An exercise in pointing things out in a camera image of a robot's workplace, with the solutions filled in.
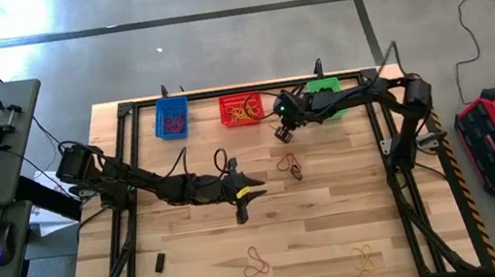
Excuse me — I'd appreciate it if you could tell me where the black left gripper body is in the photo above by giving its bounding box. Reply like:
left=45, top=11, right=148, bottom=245
left=194, top=172, right=237, bottom=211

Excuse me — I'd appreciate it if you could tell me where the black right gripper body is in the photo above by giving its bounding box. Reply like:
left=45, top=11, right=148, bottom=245
left=273, top=112, right=301, bottom=131

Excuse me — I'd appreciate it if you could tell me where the black wide rubber band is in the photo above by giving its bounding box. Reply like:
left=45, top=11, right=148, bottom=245
left=290, top=164, right=305, bottom=183

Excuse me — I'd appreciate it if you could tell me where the green plastic basket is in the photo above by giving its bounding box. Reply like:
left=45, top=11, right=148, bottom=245
left=306, top=75, right=350, bottom=124

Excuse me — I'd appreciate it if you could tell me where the red plastic basket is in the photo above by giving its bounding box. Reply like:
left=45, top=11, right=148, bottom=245
left=216, top=89, right=266, bottom=130

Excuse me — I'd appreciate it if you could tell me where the blue plastic basket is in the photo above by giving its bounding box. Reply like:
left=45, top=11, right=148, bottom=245
left=150, top=94, right=194, bottom=143

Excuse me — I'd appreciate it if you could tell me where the black clip lower left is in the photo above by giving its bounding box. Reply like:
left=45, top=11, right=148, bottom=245
left=151, top=251, right=170, bottom=275

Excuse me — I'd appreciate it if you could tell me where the white paper sheet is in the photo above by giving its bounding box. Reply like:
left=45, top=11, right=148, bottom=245
left=20, top=163, right=95, bottom=240

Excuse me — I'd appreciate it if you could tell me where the black yellow hazard strip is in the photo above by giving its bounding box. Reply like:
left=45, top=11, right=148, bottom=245
left=407, top=64, right=495, bottom=277

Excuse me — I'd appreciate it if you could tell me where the black computer mouse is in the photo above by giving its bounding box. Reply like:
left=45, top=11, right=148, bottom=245
left=0, top=221, right=19, bottom=269

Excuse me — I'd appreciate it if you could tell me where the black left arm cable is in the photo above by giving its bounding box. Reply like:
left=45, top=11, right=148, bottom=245
left=158, top=139, right=235, bottom=191

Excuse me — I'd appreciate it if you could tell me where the black aluminium table frame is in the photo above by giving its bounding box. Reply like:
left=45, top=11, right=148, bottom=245
left=39, top=52, right=484, bottom=277

